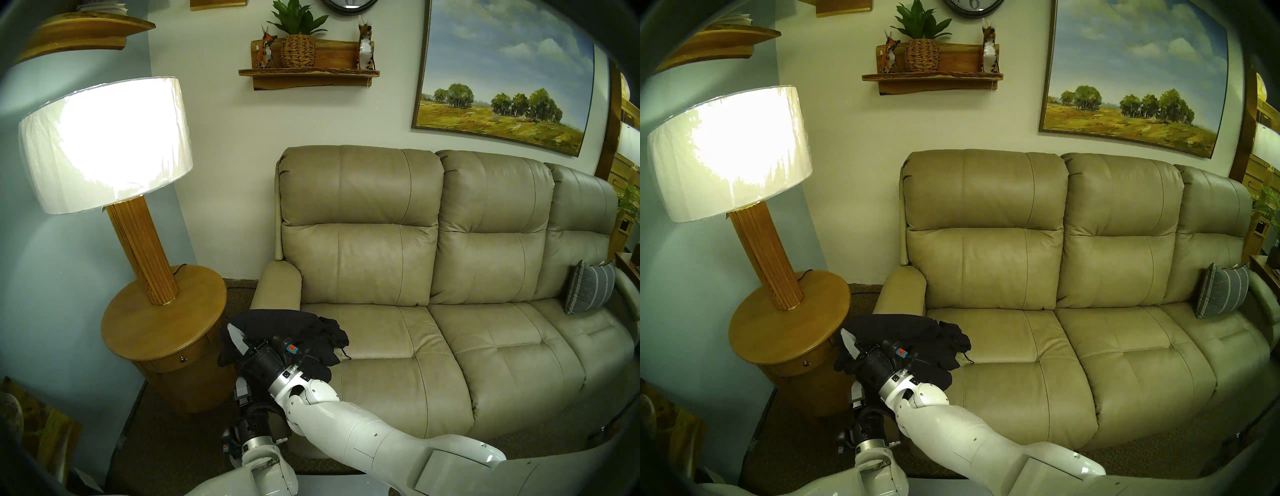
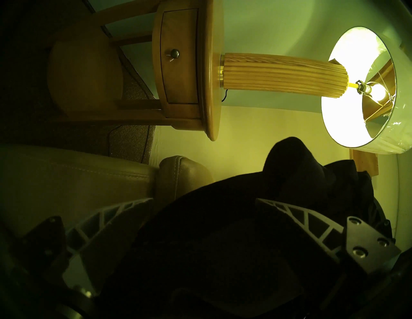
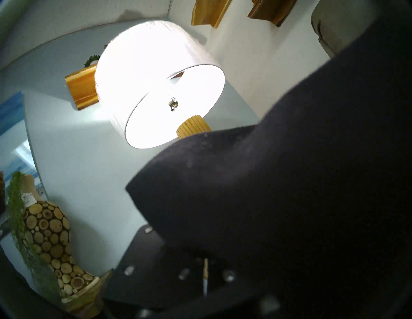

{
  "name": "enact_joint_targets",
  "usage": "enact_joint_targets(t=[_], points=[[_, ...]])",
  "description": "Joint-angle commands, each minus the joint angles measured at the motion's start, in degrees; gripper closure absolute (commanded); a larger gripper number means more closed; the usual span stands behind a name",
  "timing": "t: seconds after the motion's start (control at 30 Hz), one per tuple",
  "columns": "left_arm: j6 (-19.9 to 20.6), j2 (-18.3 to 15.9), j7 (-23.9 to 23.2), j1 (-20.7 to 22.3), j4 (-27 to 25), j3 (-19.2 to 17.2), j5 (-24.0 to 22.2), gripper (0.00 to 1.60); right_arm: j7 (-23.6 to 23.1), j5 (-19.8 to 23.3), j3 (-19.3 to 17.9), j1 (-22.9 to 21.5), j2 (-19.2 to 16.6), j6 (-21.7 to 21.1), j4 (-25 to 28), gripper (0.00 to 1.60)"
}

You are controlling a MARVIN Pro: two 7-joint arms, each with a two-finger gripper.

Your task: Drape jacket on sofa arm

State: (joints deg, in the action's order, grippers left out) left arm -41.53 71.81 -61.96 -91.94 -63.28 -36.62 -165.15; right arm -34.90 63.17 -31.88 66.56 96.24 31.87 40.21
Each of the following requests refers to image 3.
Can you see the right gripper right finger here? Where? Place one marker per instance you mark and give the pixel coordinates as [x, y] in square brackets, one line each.
[229, 283]

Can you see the blue seascape painting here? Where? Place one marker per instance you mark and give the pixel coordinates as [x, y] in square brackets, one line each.
[11, 112]

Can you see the white shade wooden lamp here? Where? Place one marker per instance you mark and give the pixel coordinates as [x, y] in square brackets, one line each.
[154, 80]

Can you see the small wooden wall shelf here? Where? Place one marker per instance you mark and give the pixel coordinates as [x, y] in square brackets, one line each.
[209, 11]

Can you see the wood slice vase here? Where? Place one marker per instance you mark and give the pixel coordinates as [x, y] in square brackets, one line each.
[48, 231]

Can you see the small succulent white pot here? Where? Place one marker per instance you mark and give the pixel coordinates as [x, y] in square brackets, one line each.
[92, 59]

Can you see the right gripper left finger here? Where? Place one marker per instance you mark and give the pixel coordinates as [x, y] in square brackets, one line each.
[154, 273]

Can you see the wooden pedestal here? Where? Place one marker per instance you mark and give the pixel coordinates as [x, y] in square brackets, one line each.
[88, 299]

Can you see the beige leather sofa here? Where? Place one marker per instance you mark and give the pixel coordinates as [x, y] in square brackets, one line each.
[338, 22]

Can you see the black jacket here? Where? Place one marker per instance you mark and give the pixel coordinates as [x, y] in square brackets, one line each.
[289, 160]

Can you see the wooden corner wall shelf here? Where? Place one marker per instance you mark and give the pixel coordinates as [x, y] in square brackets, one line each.
[82, 86]

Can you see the live edge wooden wall shelf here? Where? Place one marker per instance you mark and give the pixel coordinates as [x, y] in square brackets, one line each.
[272, 9]

